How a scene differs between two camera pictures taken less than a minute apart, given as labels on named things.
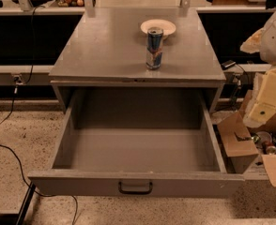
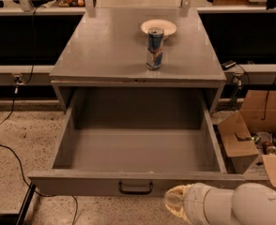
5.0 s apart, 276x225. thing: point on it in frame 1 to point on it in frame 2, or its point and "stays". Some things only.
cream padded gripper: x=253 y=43 to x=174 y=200
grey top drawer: x=154 y=142 stays
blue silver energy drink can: x=154 y=48 stays
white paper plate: x=166 y=26 stays
